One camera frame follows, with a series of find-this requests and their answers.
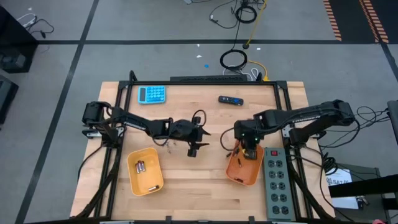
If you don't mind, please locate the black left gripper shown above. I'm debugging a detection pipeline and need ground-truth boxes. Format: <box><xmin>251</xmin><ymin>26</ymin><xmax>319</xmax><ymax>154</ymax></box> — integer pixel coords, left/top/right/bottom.
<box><xmin>169</xmin><ymin>119</ymin><xmax>211</xmax><ymax>149</ymax></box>

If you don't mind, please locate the orange plastic bin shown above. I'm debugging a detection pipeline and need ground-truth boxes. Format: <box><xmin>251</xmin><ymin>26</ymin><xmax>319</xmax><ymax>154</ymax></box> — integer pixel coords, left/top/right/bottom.
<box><xmin>225</xmin><ymin>139</ymin><xmax>265</xmax><ymax>187</ymax></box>

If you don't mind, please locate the yellow plastic bin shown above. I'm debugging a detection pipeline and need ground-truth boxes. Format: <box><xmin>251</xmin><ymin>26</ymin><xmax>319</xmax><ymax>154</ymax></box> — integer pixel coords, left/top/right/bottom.
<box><xmin>126</xmin><ymin>147</ymin><xmax>165</xmax><ymax>197</ymax></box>

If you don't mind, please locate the black remote control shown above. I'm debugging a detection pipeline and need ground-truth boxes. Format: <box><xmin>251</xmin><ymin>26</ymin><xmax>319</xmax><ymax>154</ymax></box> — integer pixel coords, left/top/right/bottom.
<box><xmin>218</xmin><ymin>95</ymin><xmax>244</xmax><ymax>106</ymax></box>

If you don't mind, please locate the grey power strip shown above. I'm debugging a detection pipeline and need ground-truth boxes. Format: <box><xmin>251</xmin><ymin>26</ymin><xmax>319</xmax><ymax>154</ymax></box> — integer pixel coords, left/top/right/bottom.
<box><xmin>262</xmin><ymin>147</ymin><xmax>295</xmax><ymax>222</ymax></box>

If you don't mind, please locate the black rack power strip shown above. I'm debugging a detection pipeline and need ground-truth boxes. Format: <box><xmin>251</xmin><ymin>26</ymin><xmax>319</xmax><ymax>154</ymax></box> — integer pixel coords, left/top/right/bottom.
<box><xmin>170</xmin><ymin>74</ymin><xmax>249</xmax><ymax>82</ymax></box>

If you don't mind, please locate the blue calculator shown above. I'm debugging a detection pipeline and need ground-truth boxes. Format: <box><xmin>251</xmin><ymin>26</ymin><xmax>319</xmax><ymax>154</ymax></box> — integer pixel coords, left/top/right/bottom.
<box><xmin>137</xmin><ymin>85</ymin><xmax>167</xmax><ymax>105</ymax></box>

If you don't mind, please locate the white paper sheet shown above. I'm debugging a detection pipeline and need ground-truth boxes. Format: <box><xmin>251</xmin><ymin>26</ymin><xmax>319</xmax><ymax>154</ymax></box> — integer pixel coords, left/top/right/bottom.
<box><xmin>325</xmin><ymin>167</ymin><xmax>360</xmax><ymax>210</ymax></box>

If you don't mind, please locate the black desk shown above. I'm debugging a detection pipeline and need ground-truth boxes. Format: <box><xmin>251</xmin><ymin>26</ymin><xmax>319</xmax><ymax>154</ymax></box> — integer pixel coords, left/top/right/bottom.
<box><xmin>328</xmin><ymin>163</ymin><xmax>398</xmax><ymax>224</ymax></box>

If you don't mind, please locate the black equipment box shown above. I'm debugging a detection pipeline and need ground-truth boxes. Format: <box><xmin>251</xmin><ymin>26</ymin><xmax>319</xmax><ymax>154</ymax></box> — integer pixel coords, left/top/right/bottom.
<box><xmin>0</xmin><ymin>73</ymin><xmax>19</xmax><ymax>125</ymax></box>

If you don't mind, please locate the white power adapter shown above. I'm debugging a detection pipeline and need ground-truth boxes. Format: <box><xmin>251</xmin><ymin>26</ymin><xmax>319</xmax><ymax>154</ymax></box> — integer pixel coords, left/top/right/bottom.
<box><xmin>17</xmin><ymin>12</ymin><xmax>37</xmax><ymax>28</ymax></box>

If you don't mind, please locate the black cabinet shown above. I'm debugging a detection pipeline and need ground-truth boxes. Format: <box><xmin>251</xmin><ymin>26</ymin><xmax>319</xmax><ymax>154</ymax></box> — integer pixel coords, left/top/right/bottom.
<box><xmin>0</xmin><ymin>5</ymin><xmax>40</xmax><ymax>74</ymax></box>

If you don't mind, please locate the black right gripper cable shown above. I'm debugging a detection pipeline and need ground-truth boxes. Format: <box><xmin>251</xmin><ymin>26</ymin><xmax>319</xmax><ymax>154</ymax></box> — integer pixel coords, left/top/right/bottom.
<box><xmin>220</xmin><ymin>126</ymin><xmax>238</xmax><ymax>154</ymax></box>

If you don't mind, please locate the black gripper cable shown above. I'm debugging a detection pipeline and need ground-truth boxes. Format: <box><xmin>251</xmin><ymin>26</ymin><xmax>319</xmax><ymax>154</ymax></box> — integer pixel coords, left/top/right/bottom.
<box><xmin>220</xmin><ymin>126</ymin><xmax>238</xmax><ymax>154</ymax></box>
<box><xmin>192</xmin><ymin>109</ymin><xmax>207</xmax><ymax>127</ymax></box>

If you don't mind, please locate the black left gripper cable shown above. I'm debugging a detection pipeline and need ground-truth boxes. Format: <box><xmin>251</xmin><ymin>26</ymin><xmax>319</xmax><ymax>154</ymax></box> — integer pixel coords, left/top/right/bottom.
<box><xmin>192</xmin><ymin>109</ymin><xmax>207</xmax><ymax>127</ymax></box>

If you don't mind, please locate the black aluminium table frame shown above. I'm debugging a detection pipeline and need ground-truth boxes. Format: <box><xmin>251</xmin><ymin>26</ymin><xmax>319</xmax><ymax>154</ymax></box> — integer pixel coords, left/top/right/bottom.
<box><xmin>74</xmin><ymin>70</ymin><xmax>335</xmax><ymax>223</ymax></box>

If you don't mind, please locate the short yellow cable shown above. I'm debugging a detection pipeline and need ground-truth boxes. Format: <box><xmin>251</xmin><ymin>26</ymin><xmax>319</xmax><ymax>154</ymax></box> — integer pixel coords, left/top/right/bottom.
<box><xmin>248</xmin><ymin>60</ymin><xmax>270</xmax><ymax>82</ymax></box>

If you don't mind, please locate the white cable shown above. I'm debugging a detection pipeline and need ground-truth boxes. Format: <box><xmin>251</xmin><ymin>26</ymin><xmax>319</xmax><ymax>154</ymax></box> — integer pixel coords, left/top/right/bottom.
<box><xmin>222</xmin><ymin>64</ymin><xmax>261</xmax><ymax>82</ymax></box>

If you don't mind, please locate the large coiled black cable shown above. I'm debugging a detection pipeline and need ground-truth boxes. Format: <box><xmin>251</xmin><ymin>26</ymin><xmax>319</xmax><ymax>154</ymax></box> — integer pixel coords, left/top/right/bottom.
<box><xmin>220</xmin><ymin>49</ymin><xmax>249</xmax><ymax>71</ymax></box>

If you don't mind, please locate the black cable bundle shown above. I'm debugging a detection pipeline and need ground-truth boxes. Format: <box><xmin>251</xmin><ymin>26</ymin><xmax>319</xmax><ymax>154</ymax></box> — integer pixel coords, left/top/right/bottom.
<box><xmin>317</xmin><ymin>105</ymin><xmax>392</xmax><ymax>175</ymax></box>

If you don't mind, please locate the long yellow cable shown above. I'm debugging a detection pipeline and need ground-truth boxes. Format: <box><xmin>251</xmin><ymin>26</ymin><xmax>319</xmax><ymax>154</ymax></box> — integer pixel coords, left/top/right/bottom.
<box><xmin>245</xmin><ymin>0</ymin><xmax>269</xmax><ymax>49</ymax></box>

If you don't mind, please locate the small coiled black cable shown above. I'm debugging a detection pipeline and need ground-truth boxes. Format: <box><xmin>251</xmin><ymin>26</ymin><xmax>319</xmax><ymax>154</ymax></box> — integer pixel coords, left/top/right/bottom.
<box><xmin>234</xmin><ymin>4</ymin><xmax>258</xmax><ymax>24</ymax></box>

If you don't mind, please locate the thin black floor cable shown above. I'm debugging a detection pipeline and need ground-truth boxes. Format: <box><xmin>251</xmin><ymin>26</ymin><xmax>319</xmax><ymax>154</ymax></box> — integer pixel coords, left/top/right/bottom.
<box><xmin>24</xmin><ymin>17</ymin><xmax>55</xmax><ymax>40</ymax></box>

